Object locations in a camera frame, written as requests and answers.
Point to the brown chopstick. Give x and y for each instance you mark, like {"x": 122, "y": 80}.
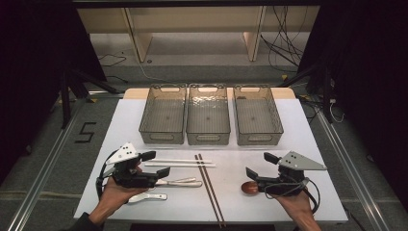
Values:
{"x": 212, "y": 189}
{"x": 207, "y": 189}

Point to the clear grey plastic basket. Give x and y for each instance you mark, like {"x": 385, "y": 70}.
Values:
{"x": 208, "y": 122}
{"x": 163, "y": 118}
{"x": 256, "y": 118}

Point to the wooden table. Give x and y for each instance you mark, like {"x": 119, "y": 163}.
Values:
{"x": 134, "y": 93}

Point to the black curtain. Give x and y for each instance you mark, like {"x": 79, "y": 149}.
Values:
{"x": 32, "y": 64}
{"x": 369, "y": 64}

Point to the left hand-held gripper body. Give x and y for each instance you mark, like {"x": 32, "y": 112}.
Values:
{"x": 128, "y": 178}

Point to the aluminium floor rail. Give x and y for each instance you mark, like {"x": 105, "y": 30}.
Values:
{"x": 35, "y": 192}
{"x": 106, "y": 94}
{"x": 352, "y": 170}

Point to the beige wooden desk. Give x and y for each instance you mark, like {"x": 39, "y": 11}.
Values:
{"x": 192, "y": 19}

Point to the silver metal cutlery piece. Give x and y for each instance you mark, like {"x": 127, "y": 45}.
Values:
{"x": 192, "y": 184}
{"x": 186, "y": 179}

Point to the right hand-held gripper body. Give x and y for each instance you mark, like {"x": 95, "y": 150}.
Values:
{"x": 288, "y": 184}

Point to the person's left hand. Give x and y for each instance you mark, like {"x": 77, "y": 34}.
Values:
{"x": 115, "y": 197}

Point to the black tripod stand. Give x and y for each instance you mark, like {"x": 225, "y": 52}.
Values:
{"x": 65, "y": 102}
{"x": 326, "y": 96}

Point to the person's right hand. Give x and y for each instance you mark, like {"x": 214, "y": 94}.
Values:
{"x": 298, "y": 205}

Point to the white ceramic spoon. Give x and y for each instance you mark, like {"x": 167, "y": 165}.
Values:
{"x": 150, "y": 196}

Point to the yellow tape piece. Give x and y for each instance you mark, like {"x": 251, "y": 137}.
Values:
{"x": 92, "y": 100}
{"x": 284, "y": 77}

